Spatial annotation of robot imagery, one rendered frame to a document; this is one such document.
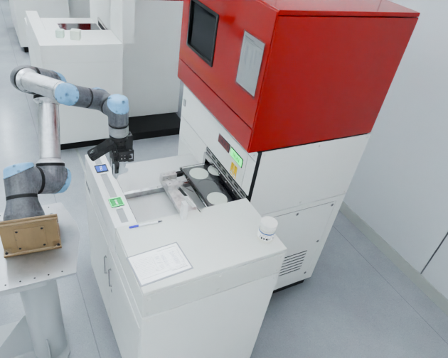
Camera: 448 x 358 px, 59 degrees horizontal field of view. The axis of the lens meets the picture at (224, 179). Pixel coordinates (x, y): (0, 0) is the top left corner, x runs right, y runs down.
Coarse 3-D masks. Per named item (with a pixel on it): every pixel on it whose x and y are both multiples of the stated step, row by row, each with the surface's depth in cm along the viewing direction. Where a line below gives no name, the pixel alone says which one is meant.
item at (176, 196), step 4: (160, 180) 206; (164, 180) 204; (168, 180) 205; (164, 184) 202; (164, 188) 202; (168, 192) 199; (172, 192) 198; (176, 192) 198; (180, 192) 198; (172, 196) 195; (176, 196) 196; (180, 196) 196; (172, 200) 195; (176, 200) 193; (180, 200) 194; (176, 204) 191; (180, 204) 192; (188, 204) 193; (176, 208) 191; (180, 208) 189; (188, 208) 190; (192, 208) 190
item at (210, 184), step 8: (184, 168) 212; (192, 168) 213; (208, 176) 209; (216, 176) 210; (200, 184) 203; (208, 184) 204; (216, 184) 205; (224, 184) 206; (200, 192) 198; (208, 192) 198; (224, 192) 200; (232, 192) 201; (232, 200) 196
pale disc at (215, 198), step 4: (212, 192) 199; (216, 192) 199; (208, 196) 196; (212, 196) 197; (216, 196) 197; (220, 196) 198; (224, 196) 198; (208, 200) 194; (212, 200) 194; (216, 200) 195; (220, 200) 195; (224, 200) 195; (216, 204) 192
